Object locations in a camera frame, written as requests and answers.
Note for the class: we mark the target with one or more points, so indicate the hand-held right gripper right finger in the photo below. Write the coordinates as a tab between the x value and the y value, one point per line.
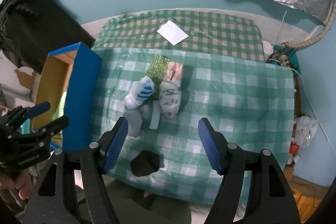
210	142

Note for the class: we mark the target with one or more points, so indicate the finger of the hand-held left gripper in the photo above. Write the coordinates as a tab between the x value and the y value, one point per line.
39	109
53	126

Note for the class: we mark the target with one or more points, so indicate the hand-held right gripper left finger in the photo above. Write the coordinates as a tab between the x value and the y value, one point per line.
115	142

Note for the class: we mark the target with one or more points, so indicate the grey sock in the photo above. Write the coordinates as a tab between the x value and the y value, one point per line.
134	121

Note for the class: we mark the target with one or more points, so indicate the black sock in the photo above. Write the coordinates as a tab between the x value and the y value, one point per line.
144	163

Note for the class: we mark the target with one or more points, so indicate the small white cloth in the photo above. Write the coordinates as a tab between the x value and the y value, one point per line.
155	119

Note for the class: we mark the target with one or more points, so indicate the blue cardboard box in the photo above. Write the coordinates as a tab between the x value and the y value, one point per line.
81	87

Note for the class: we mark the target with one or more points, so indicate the white patterned sock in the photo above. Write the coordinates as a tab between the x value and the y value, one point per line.
170	100

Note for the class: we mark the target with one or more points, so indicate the white blue striped sock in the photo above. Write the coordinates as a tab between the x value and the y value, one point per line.
141	90

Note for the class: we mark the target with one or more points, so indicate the pink cloth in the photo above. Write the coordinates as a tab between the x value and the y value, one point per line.
173	70

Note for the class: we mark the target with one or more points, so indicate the green knitted cloth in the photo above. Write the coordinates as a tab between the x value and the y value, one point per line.
157	66

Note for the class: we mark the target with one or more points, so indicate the person's left hand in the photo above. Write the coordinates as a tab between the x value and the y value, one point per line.
18	184

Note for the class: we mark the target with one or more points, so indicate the light green cloth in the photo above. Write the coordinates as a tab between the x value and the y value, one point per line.
59	106

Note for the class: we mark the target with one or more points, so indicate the green white checkered plastic sheet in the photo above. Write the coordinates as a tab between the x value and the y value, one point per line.
236	108

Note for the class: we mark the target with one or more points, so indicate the person's olive trousers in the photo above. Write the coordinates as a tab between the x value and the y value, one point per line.
147	205

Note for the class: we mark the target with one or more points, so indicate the black bag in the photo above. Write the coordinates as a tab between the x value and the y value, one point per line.
39	29

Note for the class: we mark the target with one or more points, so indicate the small red box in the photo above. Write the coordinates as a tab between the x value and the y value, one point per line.
294	148

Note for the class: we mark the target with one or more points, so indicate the white plastic bag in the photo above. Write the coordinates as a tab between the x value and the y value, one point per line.
304	130

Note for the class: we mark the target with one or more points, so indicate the teal bin with clutter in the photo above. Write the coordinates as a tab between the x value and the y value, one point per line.
286	58

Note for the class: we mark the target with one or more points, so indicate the green beige checkered blanket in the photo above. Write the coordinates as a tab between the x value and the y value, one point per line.
223	29

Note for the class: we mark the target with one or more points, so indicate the white paper sheet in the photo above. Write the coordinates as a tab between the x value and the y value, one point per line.
173	32

